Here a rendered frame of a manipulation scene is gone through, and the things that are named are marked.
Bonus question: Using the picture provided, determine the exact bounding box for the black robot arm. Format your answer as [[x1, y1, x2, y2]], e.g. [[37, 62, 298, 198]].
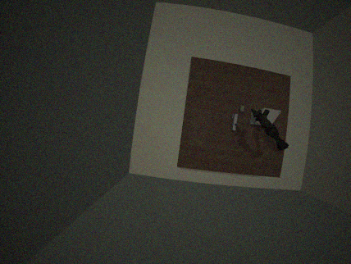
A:
[[261, 109, 289, 151]]

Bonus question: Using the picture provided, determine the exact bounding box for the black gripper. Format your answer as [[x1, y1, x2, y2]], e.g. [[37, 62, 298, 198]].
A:
[[251, 109, 266, 124]]

